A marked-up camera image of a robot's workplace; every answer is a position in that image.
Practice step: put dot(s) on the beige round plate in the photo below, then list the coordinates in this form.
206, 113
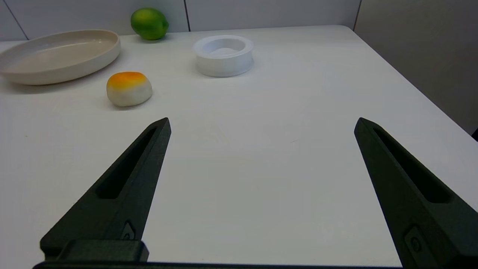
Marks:
56, 59

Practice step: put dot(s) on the green lime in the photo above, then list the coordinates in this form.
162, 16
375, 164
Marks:
149, 24

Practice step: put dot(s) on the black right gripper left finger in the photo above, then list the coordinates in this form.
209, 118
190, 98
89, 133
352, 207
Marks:
119, 213

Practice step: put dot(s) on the orange topped white bun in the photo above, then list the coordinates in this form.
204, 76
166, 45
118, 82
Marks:
129, 89

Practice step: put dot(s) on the dark object beside table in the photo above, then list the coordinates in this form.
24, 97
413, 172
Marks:
475, 135

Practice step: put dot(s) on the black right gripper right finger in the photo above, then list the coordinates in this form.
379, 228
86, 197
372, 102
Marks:
422, 220

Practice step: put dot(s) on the white round plastic container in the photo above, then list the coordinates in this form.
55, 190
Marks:
224, 61

